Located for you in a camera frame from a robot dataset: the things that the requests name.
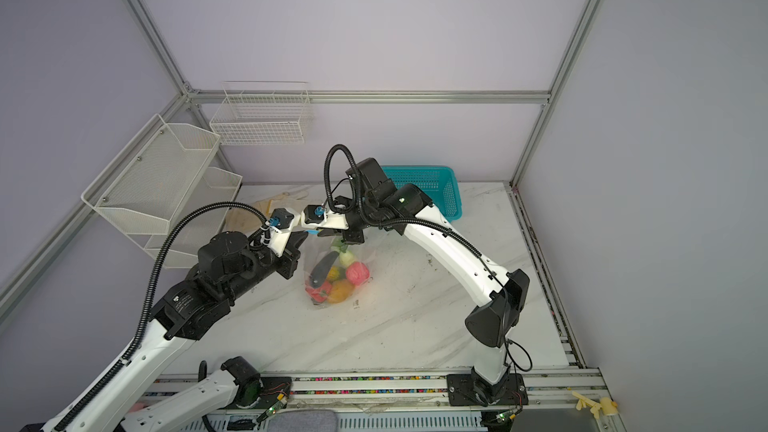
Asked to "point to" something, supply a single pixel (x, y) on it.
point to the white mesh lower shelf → (196, 234)
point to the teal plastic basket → (438, 183)
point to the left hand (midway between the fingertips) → (299, 234)
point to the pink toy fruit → (358, 273)
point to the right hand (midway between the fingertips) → (319, 223)
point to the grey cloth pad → (302, 421)
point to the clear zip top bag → (334, 271)
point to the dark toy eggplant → (321, 271)
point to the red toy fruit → (319, 294)
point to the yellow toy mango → (341, 291)
